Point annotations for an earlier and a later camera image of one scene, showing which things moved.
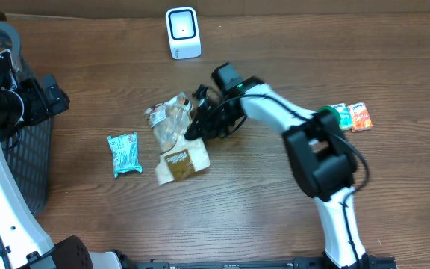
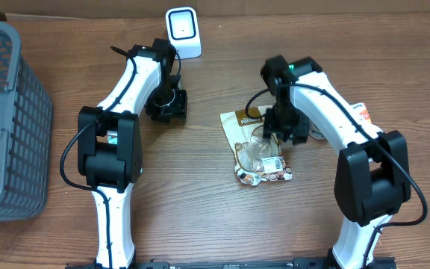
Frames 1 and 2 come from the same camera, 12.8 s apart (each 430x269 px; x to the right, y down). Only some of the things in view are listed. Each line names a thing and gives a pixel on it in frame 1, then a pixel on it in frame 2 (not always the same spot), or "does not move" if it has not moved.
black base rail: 296,262 does not move
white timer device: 184,32 does not move
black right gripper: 211,128 to 301,134
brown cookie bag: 180,155 to 256,158
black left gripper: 51,99 to 166,110
